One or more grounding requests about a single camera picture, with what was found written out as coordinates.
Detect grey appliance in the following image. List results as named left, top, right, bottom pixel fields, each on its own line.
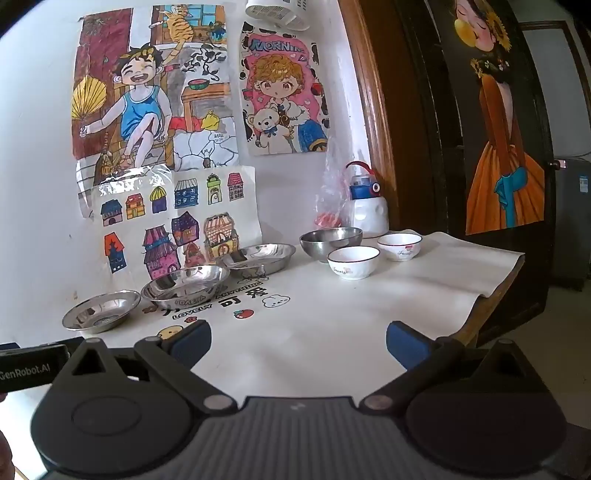
left=551, top=159, right=591, bottom=289

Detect white plastic basket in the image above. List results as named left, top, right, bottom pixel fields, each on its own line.
left=245, top=0, right=311, bottom=31

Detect clear plastic bag red contents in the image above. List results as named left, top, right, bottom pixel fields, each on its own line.
left=314, top=145, right=356, bottom=232

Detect white ceramic bowl red rim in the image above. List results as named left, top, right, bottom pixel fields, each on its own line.
left=327, top=246, right=380, bottom=280
left=377, top=232, right=423, bottom=262

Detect wooden table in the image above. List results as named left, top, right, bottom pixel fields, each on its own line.
left=455, top=253, right=527, bottom=352

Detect girl with teddy drawing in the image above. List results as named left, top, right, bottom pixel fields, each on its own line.
left=239, top=21, right=332, bottom=157

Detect white water bottle blue lid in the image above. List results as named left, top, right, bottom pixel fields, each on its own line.
left=345, top=161, right=390, bottom=239

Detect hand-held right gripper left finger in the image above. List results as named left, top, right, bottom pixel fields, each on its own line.
left=51, top=318, right=238, bottom=414

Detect dark door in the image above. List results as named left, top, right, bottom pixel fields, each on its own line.
left=394, top=0, right=557, bottom=344

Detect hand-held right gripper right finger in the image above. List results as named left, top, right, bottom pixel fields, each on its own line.
left=360, top=320, right=541, bottom=414

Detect colourful houses drawing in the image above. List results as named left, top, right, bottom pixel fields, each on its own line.
left=90, top=165, right=263, bottom=280

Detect white printed tablecloth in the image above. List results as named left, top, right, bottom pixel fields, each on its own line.
left=0, top=230, right=527, bottom=402

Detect orange dress woman poster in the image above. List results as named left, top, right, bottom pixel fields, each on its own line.
left=427, top=0, right=548, bottom=236

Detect brown wooden door frame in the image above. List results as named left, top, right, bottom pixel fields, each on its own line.
left=339, top=0, right=402, bottom=232

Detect boy with fan drawing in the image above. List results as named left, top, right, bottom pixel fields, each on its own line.
left=69, top=2, right=241, bottom=217

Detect steel bowl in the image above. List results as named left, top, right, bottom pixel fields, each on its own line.
left=299, top=227, right=364, bottom=264

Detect small steel plate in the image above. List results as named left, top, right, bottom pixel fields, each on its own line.
left=62, top=290, right=141, bottom=333

